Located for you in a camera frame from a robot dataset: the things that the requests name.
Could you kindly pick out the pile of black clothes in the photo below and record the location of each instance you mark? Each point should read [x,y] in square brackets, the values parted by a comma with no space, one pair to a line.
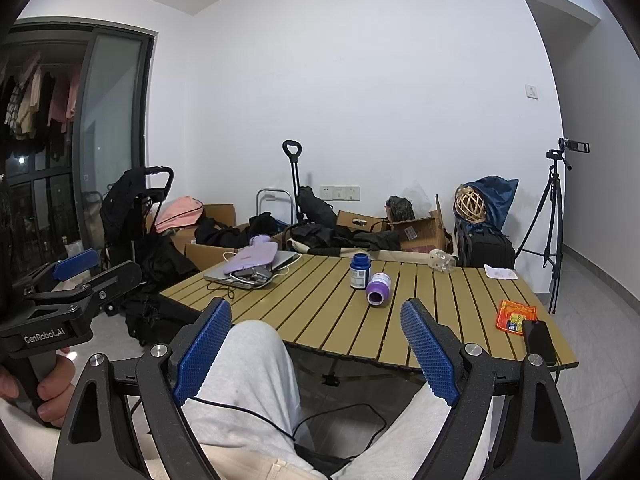
[220,234]

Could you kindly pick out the white paper packet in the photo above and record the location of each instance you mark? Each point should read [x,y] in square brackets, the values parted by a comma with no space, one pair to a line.
[500,273]

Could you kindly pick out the orange snack packet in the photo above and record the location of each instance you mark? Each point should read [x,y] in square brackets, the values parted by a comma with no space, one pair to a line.
[515,312]

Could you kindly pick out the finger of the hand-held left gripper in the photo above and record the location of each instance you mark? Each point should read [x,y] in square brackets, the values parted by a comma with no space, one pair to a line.
[117,276]
[75,262]

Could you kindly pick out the clear plastic bottle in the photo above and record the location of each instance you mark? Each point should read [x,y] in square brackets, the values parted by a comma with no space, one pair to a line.
[444,261]

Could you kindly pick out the person's left hand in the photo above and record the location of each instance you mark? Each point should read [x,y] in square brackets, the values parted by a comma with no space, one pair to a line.
[55,385]

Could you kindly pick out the grey power bank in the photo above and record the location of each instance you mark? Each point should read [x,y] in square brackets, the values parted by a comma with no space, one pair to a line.
[250,276]

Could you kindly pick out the blue bottle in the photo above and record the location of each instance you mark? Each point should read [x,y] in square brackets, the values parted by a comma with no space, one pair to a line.
[360,272]

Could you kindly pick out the black phone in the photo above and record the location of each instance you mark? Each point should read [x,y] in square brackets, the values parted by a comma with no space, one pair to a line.
[539,342]

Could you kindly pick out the purple bottle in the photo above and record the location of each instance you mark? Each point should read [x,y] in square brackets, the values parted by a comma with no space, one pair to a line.
[380,285]

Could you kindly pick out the black suitcase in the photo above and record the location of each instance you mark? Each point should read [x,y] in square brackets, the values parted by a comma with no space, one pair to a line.
[490,250]

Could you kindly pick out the black tripod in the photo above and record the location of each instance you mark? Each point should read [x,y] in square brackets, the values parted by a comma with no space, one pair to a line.
[552,190]

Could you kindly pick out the person's right leg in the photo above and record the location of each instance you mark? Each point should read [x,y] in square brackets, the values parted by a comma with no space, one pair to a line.
[395,435]

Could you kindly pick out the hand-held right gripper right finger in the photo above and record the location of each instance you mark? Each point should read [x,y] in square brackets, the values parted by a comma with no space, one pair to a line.
[432,355]

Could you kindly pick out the cardboard box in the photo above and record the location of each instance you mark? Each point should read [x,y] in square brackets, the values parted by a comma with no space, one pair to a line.
[207,255]
[422,234]
[220,212]
[357,221]

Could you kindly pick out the silver laptop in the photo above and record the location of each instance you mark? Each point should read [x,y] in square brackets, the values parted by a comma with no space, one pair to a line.
[286,258]

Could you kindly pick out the person's left leg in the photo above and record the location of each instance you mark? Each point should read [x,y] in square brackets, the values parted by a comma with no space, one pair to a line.
[250,370]

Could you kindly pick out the row of hanging clothes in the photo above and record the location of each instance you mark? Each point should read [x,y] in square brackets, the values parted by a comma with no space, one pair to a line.
[35,100]

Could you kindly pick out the beige bag with black trim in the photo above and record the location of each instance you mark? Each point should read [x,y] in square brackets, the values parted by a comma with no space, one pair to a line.
[320,251]

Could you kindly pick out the dark camouflage bag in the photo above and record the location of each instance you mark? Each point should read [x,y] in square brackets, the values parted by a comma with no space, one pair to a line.
[400,207]

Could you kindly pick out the black floor bag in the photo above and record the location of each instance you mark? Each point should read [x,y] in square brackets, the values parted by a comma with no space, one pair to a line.
[160,270]

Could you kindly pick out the pink bag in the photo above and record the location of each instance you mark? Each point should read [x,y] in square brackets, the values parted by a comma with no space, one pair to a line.
[180,212]

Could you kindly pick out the woven rattan ball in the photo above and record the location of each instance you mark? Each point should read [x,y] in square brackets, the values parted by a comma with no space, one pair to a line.
[470,205]

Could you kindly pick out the person's leg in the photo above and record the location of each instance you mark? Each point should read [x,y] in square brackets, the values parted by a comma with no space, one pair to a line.
[395,435]
[250,370]

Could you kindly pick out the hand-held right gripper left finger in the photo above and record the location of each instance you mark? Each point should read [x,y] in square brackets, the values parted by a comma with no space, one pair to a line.
[202,355]

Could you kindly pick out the blue bag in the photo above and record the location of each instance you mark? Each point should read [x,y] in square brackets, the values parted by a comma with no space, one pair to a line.
[500,200]

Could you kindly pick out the white wall socket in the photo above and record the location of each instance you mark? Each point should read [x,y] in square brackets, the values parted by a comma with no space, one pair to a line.
[354,193]
[340,193]
[326,192]

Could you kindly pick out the black stroller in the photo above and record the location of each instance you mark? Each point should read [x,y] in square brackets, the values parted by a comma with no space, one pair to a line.
[122,205]

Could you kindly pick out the black camera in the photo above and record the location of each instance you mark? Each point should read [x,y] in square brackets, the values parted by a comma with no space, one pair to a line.
[577,147]

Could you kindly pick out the purple pouch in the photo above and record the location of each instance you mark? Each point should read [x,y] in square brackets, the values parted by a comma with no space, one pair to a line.
[250,259]

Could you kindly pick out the sliding glass door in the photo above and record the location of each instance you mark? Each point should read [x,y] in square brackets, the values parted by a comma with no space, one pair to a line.
[110,110]

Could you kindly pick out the grey metal frame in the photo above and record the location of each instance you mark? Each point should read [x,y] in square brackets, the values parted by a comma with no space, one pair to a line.
[260,205]

